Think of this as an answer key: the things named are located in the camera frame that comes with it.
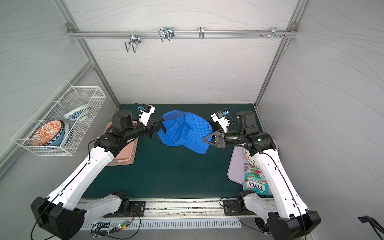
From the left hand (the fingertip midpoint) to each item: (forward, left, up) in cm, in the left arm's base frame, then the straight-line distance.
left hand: (159, 121), depth 72 cm
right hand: (-12, -22, +3) cm, 25 cm away
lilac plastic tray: (-12, -42, -30) cm, 53 cm away
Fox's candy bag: (-18, -51, -27) cm, 60 cm away
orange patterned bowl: (-12, +42, +5) cm, 44 cm away
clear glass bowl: (+11, +45, +3) cm, 47 cm away
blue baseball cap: (-5, -13, +1) cm, 15 cm away
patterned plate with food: (-5, -52, -29) cm, 60 cm away
